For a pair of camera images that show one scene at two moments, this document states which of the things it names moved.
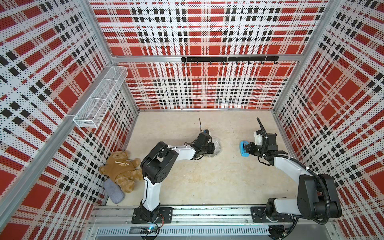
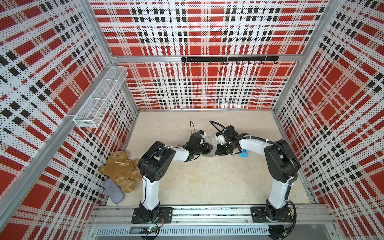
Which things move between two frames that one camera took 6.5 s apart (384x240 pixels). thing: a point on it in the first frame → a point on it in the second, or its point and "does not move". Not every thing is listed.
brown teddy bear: x=124 y=172 does not move
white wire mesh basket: x=91 y=114 does not move
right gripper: x=249 y=150 → x=220 y=152
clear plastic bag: x=217 y=147 does not move
